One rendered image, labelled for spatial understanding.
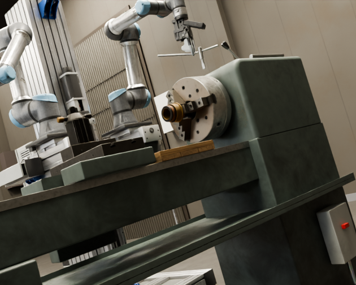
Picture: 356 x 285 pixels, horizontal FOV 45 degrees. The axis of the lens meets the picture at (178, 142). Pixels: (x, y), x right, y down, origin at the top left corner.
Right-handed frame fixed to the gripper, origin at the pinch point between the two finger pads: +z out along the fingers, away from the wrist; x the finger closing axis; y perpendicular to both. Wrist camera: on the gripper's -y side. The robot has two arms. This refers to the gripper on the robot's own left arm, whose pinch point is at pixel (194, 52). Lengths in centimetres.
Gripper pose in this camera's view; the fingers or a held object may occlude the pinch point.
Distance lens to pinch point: 229.7
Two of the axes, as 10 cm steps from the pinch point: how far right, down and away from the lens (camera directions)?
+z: 2.4, 9.7, -0.5
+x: -3.4, 0.3, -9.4
